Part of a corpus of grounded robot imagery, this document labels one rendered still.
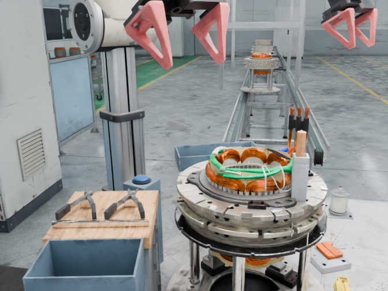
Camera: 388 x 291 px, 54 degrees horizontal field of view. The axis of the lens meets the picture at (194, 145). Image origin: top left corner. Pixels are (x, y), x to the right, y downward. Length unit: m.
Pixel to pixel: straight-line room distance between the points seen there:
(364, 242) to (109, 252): 0.83
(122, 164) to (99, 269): 0.49
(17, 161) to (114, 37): 2.12
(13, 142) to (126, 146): 1.93
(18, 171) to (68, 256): 2.38
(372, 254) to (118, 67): 0.90
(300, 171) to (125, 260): 0.36
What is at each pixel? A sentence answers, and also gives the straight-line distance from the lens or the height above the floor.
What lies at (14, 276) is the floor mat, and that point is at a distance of 2.60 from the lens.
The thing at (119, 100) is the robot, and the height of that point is 1.22.
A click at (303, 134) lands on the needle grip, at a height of 1.23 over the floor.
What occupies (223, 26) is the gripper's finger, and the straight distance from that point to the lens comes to 0.55.
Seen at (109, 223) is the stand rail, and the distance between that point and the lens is 0.73.
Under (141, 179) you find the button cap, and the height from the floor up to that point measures 1.04.
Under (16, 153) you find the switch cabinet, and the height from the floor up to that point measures 0.53.
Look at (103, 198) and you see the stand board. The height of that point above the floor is 1.07.
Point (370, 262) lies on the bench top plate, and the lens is 1.21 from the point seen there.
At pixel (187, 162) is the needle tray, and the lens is 1.08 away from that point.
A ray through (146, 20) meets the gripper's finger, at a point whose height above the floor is 1.43.
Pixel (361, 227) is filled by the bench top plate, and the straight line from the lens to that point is 1.39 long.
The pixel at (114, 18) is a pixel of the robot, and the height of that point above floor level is 1.44.
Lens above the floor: 1.42
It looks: 18 degrees down
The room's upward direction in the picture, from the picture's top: 1 degrees counter-clockwise
